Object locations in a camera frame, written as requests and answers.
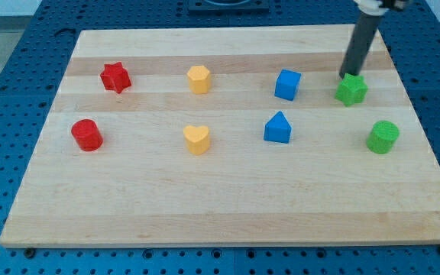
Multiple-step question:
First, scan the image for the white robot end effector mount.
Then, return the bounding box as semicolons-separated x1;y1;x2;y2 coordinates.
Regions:
354;0;411;15

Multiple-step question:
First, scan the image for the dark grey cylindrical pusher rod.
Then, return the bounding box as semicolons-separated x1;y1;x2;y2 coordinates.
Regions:
339;11;381;79

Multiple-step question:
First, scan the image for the green star block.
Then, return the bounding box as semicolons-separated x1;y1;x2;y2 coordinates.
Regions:
335;73;368;107

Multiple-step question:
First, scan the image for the blue cube block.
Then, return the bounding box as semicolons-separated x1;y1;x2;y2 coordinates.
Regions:
274;69;303;101

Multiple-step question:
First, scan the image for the red star block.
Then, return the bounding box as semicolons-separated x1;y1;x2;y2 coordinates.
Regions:
100;62;131;94

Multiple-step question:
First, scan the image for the green cylinder block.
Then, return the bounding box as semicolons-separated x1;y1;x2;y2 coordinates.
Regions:
366;120;400;154

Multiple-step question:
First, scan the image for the blue triangle block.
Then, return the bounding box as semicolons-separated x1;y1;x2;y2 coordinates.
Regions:
264;111;292;144

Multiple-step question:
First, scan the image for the yellow hexagon block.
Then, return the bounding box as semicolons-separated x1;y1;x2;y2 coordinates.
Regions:
186;65;212;94

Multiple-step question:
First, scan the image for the wooden board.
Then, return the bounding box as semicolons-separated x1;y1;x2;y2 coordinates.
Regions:
0;24;440;248

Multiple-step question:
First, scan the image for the yellow heart block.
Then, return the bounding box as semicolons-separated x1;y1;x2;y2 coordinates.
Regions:
183;125;211;155

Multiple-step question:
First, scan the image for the red cylinder block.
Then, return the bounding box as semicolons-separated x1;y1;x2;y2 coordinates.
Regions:
71;119;103;151

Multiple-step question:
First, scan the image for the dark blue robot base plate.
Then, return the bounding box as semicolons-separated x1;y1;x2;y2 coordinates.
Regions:
186;0;270;14

